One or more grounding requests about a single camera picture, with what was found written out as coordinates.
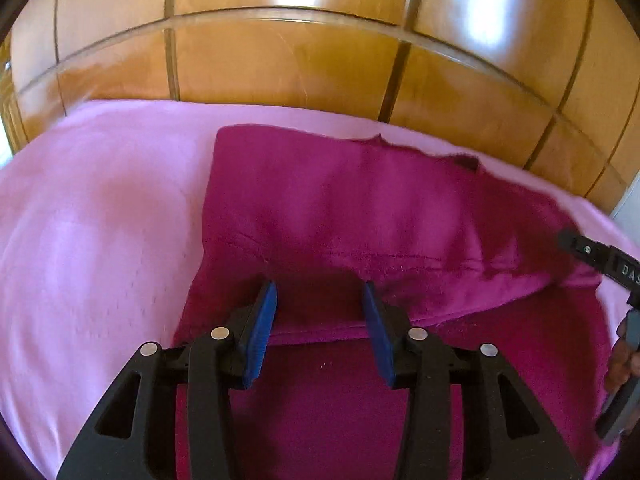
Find person's right hand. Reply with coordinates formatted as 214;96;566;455
604;321;640;394

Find pink bed sheet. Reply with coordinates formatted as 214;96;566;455
1;101;630;479

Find magenta small garment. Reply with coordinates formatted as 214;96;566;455
174;125;614;479

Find wooden panelled wardrobe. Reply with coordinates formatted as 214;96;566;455
1;0;639;211

